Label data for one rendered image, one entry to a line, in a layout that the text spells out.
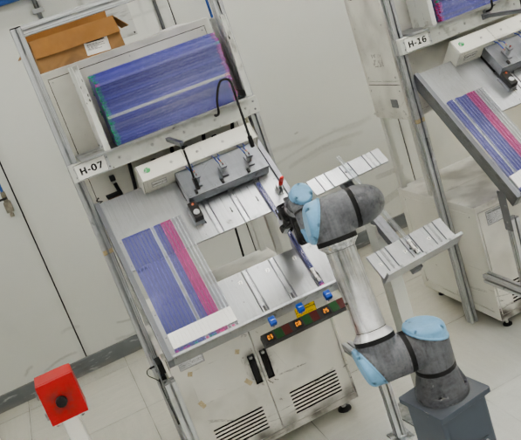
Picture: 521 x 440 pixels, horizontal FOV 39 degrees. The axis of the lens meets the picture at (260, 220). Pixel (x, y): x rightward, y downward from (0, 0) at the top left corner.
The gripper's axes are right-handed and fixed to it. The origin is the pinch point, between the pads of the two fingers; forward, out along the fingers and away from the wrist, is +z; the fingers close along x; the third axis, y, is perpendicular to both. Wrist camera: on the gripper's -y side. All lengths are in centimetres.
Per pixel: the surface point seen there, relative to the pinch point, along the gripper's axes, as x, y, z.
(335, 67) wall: -116, 117, 136
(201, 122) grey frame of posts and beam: 11, 54, 1
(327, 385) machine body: 1, -55, 50
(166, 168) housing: 30, 43, 4
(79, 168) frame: 60, 54, 1
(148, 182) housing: 38, 41, 5
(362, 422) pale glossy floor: -5, -75, 51
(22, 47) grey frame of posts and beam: 62, 96, -21
